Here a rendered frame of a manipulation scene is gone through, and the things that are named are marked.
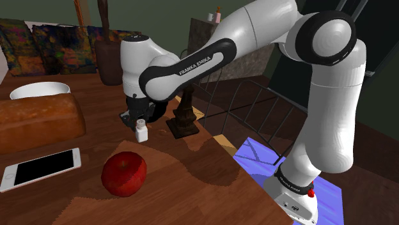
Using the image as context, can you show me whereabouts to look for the white salt shaker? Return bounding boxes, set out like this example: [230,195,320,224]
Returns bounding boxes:
[134,119,149,143]

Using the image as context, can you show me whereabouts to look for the dark brown candlestick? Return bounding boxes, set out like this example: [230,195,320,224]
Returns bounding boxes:
[166,83,201,140]

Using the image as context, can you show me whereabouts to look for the dark brown vase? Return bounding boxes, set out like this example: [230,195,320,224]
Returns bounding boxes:
[94,0,125,87]

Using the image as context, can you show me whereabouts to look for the red apple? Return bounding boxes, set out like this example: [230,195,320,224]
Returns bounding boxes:
[100,151,148,198]

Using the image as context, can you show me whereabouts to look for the brown bread loaf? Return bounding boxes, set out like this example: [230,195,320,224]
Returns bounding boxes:
[0,93,87,155]

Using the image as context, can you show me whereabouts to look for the white bowl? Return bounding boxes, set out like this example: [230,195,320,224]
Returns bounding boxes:
[9,81,72,101]

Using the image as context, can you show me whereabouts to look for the sofa with colourful cushions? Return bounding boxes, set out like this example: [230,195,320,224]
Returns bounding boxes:
[0,17,143,77]

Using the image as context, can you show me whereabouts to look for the white smartphone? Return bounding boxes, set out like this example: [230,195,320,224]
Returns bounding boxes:
[0,147,82,193]

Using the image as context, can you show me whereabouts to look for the grey stone cabinet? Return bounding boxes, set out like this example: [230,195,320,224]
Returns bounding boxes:
[186,6,276,84]

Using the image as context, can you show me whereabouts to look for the purple robot stand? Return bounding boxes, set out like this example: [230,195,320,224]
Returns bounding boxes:
[233,136,344,225]

